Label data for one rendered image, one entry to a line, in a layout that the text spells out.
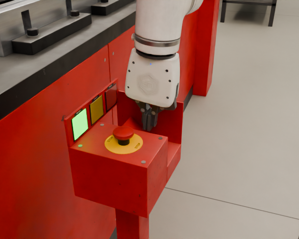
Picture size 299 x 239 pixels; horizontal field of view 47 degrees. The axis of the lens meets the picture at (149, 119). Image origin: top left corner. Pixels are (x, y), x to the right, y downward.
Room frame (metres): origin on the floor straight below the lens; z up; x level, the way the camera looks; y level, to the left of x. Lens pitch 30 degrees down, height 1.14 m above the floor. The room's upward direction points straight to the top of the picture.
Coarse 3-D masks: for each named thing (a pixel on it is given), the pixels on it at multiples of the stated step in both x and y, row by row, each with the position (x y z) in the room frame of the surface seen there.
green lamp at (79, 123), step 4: (80, 112) 0.56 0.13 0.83; (84, 112) 0.57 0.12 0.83; (76, 116) 0.54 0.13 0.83; (80, 116) 0.55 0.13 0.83; (84, 116) 0.57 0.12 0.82; (72, 120) 0.53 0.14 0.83; (76, 120) 0.54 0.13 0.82; (80, 120) 0.55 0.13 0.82; (84, 120) 0.57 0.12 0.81; (76, 124) 0.54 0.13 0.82; (80, 124) 0.55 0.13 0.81; (84, 124) 0.56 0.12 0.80; (76, 128) 0.54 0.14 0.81; (80, 128) 0.55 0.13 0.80; (84, 128) 0.56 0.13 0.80; (76, 132) 0.54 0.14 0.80; (80, 132) 0.55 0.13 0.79; (76, 136) 0.54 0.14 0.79
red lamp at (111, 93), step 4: (112, 88) 0.67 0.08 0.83; (108, 92) 0.65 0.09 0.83; (112, 92) 0.67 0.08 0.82; (108, 96) 0.65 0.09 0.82; (112, 96) 0.67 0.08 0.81; (116, 96) 0.69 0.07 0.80; (108, 100) 0.65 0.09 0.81; (112, 100) 0.67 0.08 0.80; (116, 100) 0.69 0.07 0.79; (108, 104) 0.65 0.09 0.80; (112, 104) 0.67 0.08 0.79; (108, 108) 0.65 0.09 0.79
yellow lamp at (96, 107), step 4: (100, 96) 0.63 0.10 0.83; (96, 100) 0.61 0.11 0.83; (100, 100) 0.62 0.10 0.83; (92, 104) 0.59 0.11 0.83; (96, 104) 0.61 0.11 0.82; (100, 104) 0.62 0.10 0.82; (92, 108) 0.59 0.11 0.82; (96, 108) 0.61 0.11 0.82; (100, 108) 0.62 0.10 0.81; (92, 112) 0.59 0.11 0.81; (96, 112) 0.61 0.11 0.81; (100, 112) 0.62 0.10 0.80; (92, 116) 0.59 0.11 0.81; (96, 116) 0.60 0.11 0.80; (100, 116) 0.62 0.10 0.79; (92, 120) 0.59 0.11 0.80
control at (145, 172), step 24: (120, 96) 0.70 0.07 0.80; (120, 120) 0.70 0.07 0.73; (168, 120) 0.65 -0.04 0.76; (72, 144) 0.53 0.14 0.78; (96, 144) 0.53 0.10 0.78; (144, 144) 0.53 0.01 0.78; (168, 144) 0.64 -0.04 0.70; (72, 168) 0.52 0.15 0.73; (96, 168) 0.50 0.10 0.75; (120, 168) 0.48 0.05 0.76; (144, 168) 0.46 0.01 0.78; (168, 168) 0.56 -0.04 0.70; (96, 192) 0.50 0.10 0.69; (120, 192) 0.48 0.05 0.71; (144, 192) 0.46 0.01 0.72; (144, 216) 0.46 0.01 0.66
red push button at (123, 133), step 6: (120, 126) 0.55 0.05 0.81; (126, 126) 0.55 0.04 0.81; (114, 132) 0.53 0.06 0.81; (120, 132) 0.52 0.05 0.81; (126, 132) 0.53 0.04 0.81; (132, 132) 0.53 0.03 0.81; (120, 138) 0.52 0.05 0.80; (126, 138) 0.52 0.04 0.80; (120, 144) 0.53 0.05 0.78; (126, 144) 0.53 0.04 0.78
